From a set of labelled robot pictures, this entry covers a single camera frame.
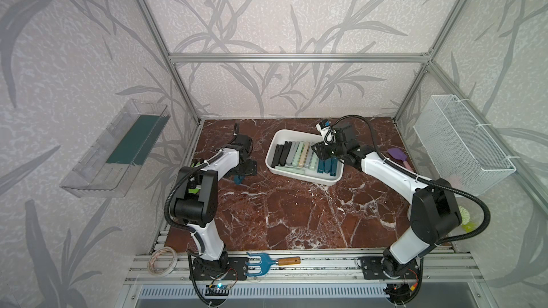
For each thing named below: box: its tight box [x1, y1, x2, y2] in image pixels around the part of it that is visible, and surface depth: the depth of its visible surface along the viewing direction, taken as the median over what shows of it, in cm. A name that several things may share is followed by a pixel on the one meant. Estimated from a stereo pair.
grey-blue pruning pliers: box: [286, 141, 300, 166], surface depth 104 cm
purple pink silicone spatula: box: [387, 147, 414, 172], surface depth 107 cm
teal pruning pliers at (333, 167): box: [329, 157, 339, 177], surface depth 98 cm
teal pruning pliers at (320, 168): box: [316, 158, 326, 174], surface depth 100 cm
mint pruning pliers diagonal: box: [291, 141, 304, 167], surface depth 104 cm
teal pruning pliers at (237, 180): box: [234, 174, 245, 186], surface depth 98 cm
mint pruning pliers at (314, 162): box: [308, 153, 319, 172], surface depth 101 cm
